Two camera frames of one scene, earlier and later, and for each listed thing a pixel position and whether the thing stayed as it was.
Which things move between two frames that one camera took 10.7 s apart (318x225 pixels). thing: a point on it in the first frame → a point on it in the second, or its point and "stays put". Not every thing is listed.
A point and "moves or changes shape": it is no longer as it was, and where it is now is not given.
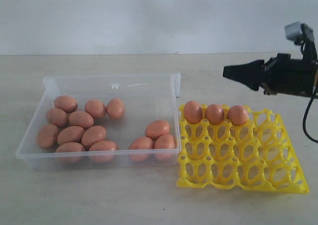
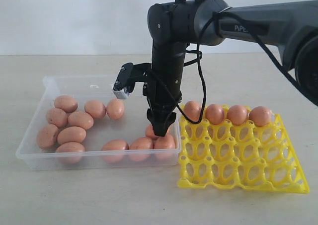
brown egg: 102,151 → 115,151
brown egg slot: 214,113 stays put
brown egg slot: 193,112 stays put
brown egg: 92,134 → 149,132
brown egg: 96,108 stays put
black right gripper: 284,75 → 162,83
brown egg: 57,116 stays put
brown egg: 70,153 stays put
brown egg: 68,103 stays put
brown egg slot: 155,128 moves or changes shape
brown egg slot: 238,114 stays put
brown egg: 115,108 stays put
